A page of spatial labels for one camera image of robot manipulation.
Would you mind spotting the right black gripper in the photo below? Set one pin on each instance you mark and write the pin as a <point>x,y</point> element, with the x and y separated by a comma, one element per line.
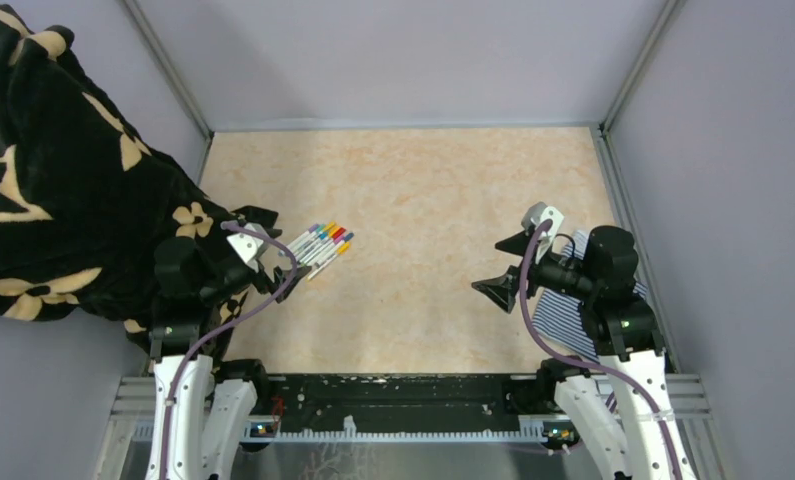
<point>501,289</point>

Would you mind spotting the blue cap white marker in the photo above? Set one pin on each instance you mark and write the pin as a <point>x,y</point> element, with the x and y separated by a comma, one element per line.
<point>320,256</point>

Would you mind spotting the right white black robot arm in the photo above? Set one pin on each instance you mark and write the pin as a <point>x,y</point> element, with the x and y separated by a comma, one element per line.
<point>619,403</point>

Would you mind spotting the orange cap white marker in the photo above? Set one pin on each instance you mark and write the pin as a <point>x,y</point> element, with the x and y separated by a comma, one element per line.
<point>316,240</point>

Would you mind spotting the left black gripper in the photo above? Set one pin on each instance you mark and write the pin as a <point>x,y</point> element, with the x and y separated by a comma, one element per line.
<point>263,283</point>

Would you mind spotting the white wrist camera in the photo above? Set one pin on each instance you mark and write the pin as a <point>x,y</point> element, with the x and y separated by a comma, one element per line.
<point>547,219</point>
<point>248,248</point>

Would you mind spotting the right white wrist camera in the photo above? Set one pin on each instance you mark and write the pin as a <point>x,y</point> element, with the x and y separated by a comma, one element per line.
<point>547,219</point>

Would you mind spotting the black floral blanket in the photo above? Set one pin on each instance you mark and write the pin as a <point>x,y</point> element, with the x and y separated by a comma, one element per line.
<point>84,200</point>

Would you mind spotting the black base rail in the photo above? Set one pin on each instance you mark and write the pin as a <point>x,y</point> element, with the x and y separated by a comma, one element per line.
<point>498,407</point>

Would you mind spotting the blue striped cloth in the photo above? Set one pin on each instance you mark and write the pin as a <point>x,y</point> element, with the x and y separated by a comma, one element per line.
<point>556,316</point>

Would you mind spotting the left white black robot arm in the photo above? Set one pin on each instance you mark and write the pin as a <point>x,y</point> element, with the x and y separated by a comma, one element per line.
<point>202,404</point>

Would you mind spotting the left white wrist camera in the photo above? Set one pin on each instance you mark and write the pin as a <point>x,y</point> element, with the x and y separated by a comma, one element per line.
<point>248,248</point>

